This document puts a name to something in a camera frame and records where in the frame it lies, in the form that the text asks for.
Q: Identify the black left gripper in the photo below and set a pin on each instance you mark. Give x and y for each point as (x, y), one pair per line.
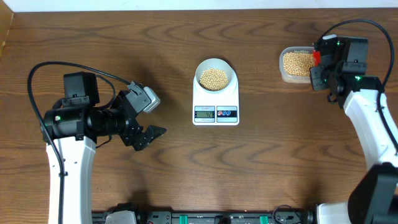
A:
(131, 133)

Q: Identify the grey round bowl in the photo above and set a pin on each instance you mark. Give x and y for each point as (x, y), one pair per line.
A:
(215, 63)

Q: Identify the clear container of soybeans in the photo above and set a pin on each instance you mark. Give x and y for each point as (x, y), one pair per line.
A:
(295, 64)

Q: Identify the soybeans in grey bowl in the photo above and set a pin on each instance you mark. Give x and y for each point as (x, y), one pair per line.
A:
(213, 79)

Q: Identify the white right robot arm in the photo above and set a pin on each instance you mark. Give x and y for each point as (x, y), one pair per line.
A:
(374, 200)

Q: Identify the white digital kitchen scale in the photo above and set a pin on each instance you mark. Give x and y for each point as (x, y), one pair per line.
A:
(216, 109)

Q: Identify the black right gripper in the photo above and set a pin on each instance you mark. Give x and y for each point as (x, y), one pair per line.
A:
(316, 83)

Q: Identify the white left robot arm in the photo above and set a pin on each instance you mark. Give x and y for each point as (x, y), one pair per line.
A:
(74, 125)

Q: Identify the red plastic measuring scoop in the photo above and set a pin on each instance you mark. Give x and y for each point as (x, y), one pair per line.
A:
(316, 58)

